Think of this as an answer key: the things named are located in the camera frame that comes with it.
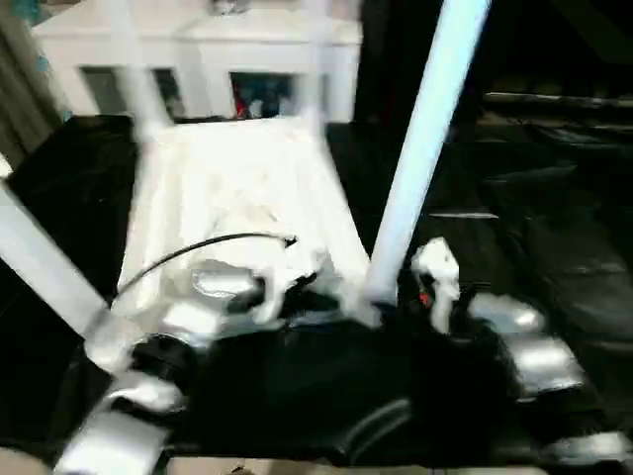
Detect white plastic table top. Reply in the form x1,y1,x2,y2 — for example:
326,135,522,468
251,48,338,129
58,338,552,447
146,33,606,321
84,114,383,372

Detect black mat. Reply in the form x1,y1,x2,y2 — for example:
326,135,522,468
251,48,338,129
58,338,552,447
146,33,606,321
0,111,633,466

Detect white glass-door cabinet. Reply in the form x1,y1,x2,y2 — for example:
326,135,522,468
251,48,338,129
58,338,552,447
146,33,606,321
30,0,363,122

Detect grey curtain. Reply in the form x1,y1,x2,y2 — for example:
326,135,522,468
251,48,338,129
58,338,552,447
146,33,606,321
0,10,65,164

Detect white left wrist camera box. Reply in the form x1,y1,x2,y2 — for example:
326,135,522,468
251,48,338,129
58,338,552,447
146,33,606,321
249,237,319,326

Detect black metal rail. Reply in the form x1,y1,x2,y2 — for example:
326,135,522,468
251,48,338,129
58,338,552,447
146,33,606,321
483,92,633,112

